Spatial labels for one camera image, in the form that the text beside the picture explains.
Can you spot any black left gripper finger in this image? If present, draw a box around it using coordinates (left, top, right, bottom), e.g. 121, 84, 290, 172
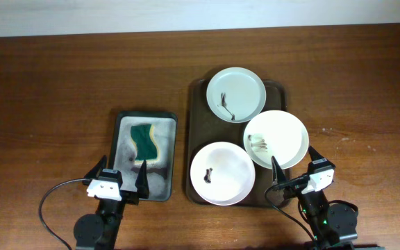
135, 160, 150, 199
83, 155, 108, 185

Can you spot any light green plate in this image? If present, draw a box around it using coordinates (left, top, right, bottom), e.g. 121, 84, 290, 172
206, 67, 267, 123

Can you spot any green and yellow sponge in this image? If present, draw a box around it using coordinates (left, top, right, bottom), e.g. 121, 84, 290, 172
130, 124, 160, 164

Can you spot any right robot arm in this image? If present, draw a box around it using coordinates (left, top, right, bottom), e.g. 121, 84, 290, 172
265, 147, 358, 249

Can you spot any pinkish white plate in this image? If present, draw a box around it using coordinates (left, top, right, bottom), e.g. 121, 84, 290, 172
190, 142, 256, 206

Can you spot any small dark green tray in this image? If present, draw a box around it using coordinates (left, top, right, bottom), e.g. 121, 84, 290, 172
108, 111, 178, 201

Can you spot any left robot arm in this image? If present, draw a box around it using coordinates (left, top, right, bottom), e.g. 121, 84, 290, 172
74, 156, 149, 250

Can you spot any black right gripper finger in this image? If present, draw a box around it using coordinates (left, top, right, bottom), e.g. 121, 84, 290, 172
271, 156, 287, 185
308, 146, 326, 163

